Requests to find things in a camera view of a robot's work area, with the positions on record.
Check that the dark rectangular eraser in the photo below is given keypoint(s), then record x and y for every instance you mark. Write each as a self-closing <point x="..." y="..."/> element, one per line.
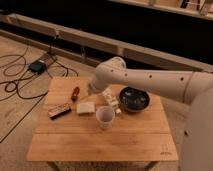
<point x="59" y="110"/>

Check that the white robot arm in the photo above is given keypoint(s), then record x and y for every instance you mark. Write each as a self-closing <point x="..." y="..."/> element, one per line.
<point x="189" y="87"/>

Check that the white sponge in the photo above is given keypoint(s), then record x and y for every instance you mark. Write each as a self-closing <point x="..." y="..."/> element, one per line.
<point x="85" y="108"/>

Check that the dark bowl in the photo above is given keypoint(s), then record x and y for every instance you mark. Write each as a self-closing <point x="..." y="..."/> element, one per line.
<point x="133" y="100"/>

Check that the white paper cup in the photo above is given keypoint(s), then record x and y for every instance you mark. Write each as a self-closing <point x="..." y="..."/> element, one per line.
<point x="105" y="116"/>

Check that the wooden table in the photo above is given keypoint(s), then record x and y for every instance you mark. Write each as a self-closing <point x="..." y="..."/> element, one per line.
<point x="141" y="137"/>

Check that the long wooden shelf beam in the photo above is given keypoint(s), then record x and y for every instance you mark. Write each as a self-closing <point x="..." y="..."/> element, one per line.
<point x="116" y="47"/>

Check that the dark power adapter box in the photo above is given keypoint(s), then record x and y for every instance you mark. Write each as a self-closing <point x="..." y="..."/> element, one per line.
<point x="37" y="67"/>

